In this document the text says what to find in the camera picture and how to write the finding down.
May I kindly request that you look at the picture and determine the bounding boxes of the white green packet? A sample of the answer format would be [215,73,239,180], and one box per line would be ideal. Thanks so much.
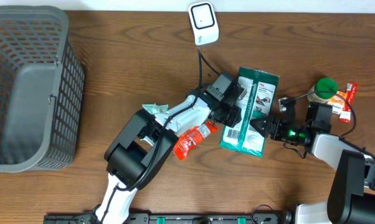
[219,67,279,157]

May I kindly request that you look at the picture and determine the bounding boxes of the small orange box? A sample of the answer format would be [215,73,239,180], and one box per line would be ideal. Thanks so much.
[327,90,347,114]

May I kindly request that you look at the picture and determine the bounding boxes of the green lid spice jar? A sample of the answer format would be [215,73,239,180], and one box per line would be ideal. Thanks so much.
[307,78,338,103]

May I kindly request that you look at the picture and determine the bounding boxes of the red snack packet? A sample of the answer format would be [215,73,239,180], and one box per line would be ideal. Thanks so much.
[173,120,218,160]

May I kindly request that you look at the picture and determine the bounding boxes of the small red sachet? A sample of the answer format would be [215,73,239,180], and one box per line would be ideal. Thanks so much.
[339,82,359,123]

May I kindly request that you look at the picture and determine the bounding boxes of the teal packet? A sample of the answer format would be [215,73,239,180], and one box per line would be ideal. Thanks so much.
[142,103,168,114]

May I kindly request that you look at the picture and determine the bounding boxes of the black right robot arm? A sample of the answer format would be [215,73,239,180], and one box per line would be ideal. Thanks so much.
[250,98,375,223]

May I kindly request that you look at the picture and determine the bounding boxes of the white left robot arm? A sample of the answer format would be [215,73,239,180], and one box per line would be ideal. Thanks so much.
[92,73,246,223]

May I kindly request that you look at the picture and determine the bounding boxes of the white barcode scanner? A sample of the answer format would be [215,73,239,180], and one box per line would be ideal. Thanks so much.
[188,1,219,46]

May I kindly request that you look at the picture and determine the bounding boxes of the grey plastic mesh basket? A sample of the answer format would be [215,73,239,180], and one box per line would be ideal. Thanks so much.
[0,6,85,173]

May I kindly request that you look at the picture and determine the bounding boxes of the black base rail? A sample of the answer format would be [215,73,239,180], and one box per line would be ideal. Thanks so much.
[43,213,293,224]

